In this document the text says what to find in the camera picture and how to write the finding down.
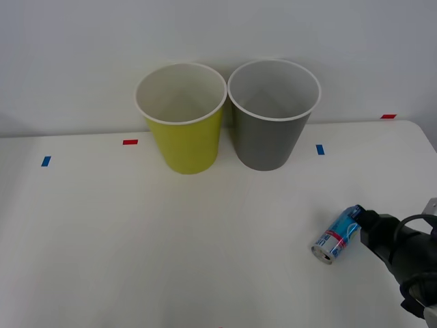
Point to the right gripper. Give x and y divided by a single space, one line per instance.
377 235

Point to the blue white drink can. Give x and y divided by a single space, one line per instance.
336 237

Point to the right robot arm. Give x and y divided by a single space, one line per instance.
418 259

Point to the grey plastic waste bin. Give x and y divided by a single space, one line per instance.
266 143

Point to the yellow-green plastic waste bin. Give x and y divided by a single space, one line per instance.
187 147

